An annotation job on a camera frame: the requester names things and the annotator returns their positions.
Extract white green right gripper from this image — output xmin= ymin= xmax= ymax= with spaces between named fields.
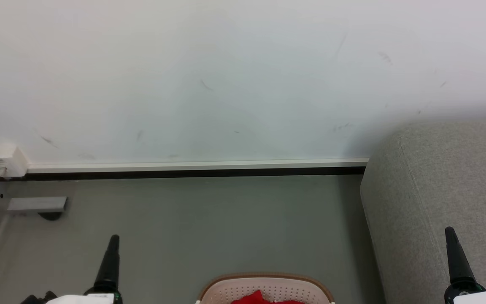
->
xmin=444 ymin=227 xmax=486 ymax=304

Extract white wall junction box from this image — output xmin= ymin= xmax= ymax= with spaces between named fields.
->
xmin=0 ymin=145 xmax=29 ymax=179

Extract cream perforated laundry basket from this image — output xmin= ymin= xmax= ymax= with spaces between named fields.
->
xmin=195 ymin=273 xmax=336 ymax=304

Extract grey metal foot bracket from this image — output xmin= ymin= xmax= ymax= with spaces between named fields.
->
xmin=6 ymin=196 xmax=68 ymax=213

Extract red cloth garment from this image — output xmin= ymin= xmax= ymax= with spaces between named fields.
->
xmin=230 ymin=290 xmax=307 ymax=304

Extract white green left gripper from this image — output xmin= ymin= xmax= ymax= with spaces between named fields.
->
xmin=47 ymin=235 xmax=124 ymax=304

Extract grey fabric sofa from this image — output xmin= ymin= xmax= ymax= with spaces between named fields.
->
xmin=360 ymin=120 xmax=486 ymax=304

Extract white and black baseboard strip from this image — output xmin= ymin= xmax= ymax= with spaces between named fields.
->
xmin=24 ymin=158 xmax=370 ymax=181

